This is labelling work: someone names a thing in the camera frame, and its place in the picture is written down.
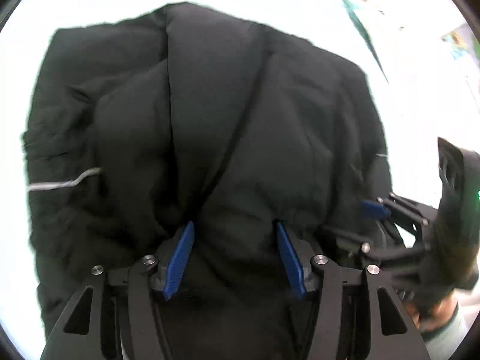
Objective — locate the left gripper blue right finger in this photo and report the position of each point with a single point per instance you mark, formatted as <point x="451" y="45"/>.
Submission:
<point x="296" y="255"/>

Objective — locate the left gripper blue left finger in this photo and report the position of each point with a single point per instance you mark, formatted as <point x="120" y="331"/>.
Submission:
<point x="172" y="258"/>

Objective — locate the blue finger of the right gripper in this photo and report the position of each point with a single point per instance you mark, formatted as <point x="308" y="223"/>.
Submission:
<point x="374" y="210"/>

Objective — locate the black hooded jacket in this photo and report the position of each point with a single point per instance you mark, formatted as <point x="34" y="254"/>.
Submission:
<point x="188" y="115"/>

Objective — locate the person's right hand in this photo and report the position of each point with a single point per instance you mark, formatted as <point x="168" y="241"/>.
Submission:
<point x="437" y="317"/>

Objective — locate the mint green bed sheet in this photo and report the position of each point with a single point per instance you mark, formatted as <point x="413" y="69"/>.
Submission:
<point x="424" y="88"/>

